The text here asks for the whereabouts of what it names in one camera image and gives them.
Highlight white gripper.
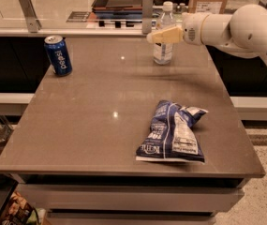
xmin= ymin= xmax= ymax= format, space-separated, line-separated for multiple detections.
xmin=146 ymin=12 xmax=209 ymax=45

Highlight clear plastic water bottle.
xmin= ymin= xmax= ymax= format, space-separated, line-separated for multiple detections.
xmin=154 ymin=1 xmax=176 ymax=65

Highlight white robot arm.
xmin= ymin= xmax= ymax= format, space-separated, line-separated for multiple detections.
xmin=147 ymin=4 xmax=267 ymax=66

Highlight blue pepsi can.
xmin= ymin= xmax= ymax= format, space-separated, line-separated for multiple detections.
xmin=44 ymin=35 xmax=72 ymax=76

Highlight dark tray stack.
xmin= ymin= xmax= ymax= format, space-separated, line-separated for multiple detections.
xmin=92 ymin=0 xmax=154 ymax=21

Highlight blue chip bag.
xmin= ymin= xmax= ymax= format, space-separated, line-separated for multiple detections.
xmin=136 ymin=100 xmax=207 ymax=163

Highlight white counter drawer cabinet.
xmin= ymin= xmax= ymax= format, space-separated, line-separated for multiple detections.
xmin=17 ymin=184 xmax=244 ymax=225

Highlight snack box lower left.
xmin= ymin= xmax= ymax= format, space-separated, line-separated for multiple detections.
xmin=0 ymin=191 xmax=40 ymax=225

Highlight middle metal glass bracket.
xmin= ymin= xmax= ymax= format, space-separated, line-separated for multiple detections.
xmin=141 ymin=0 xmax=154 ymax=35

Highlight left metal glass bracket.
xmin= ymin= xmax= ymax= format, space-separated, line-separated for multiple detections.
xmin=19 ymin=0 xmax=41 ymax=33

